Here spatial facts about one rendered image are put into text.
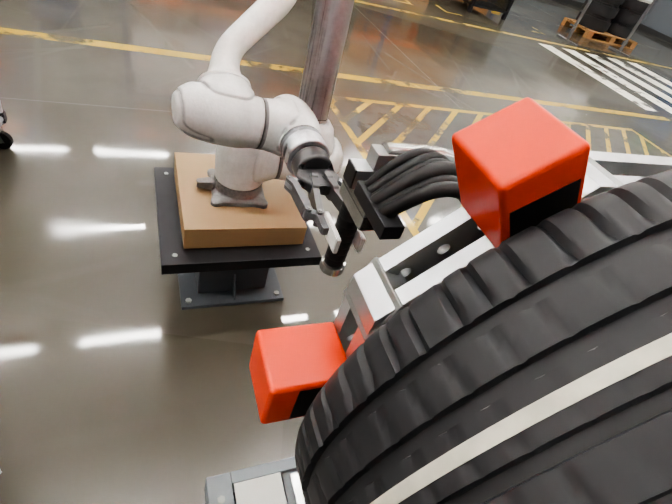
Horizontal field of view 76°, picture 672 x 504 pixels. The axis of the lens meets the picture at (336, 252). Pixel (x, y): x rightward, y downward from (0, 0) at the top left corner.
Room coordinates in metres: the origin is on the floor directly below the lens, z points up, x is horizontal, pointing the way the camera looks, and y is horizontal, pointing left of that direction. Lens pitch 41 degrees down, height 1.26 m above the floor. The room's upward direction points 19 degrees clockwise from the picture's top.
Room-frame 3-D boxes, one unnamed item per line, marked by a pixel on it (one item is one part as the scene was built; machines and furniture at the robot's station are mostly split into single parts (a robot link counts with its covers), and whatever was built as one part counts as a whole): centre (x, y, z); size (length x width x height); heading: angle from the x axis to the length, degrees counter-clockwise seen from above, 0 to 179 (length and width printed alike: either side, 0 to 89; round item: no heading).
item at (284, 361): (0.26, 0.00, 0.85); 0.09 x 0.08 x 0.07; 122
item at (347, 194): (0.52, -0.02, 0.93); 0.09 x 0.05 x 0.05; 32
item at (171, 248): (1.14, 0.38, 0.15); 0.50 x 0.50 x 0.30; 32
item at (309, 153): (0.68, 0.08, 0.83); 0.09 x 0.08 x 0.07; 32
